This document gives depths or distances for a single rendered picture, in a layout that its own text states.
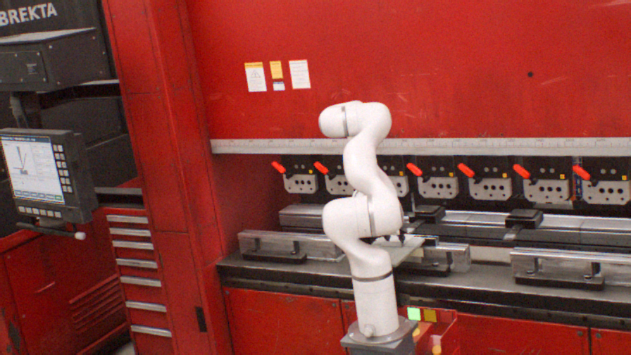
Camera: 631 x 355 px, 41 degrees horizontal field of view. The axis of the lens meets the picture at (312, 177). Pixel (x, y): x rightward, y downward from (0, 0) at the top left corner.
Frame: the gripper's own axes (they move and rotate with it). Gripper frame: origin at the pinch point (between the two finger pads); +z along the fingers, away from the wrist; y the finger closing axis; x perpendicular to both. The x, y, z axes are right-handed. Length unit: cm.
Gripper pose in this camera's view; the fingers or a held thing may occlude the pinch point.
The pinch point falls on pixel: (394, 237)
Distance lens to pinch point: 322.0
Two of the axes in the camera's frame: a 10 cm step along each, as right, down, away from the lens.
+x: -2.9, 8.5, -4.4
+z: 4.4, 5.3, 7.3
